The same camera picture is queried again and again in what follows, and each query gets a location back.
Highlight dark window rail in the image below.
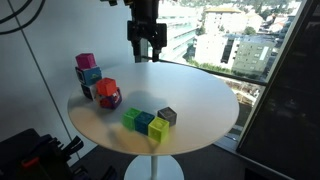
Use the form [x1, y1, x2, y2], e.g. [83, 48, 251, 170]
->
[141, 55, 268, 87]

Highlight black checkered fabric cube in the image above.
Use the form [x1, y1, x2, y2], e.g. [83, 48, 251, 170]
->
[80, 83, 98, 102]

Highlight green embossed dice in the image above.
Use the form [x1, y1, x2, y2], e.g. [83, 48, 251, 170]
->
[121, 107, 142, 131]

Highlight black hanging cable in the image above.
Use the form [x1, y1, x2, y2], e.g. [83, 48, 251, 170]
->
[0, 0, 47, 36]

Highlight gray embossed dice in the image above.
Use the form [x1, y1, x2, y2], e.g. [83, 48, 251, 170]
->
[157, 106, 178, 128]

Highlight orange-red cube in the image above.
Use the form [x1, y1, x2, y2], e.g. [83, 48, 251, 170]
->
[95, 77, 118, 98]

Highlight multicoloured fabric cube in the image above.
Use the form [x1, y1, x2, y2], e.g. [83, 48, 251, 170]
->
[98, 87, 123, 111]

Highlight black spring clamp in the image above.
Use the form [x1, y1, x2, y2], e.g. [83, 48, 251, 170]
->
[61, 135, 85, 157]

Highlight yellow-green embossed dice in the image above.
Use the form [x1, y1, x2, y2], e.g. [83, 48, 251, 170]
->
[147, 116, 170, 144]

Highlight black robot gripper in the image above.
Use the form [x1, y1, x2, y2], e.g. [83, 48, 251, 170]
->
[126, 19, 168, 63]

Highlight orange handled clamp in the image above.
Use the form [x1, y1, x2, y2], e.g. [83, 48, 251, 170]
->
[20, 155, 42, 170]

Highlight teal blue embossed dice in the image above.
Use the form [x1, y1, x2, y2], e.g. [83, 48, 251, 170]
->
[134, 111, 156, 136]

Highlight blue and black fabric cube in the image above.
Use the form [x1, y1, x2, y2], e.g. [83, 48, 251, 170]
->
[75, 66, 103, 87]

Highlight white table pedestal base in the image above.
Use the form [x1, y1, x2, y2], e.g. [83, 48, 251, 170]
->
[123, 154, 185, 180]

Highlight magenta cube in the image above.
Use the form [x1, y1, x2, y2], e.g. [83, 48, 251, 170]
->
[75, 52, 98, 70]

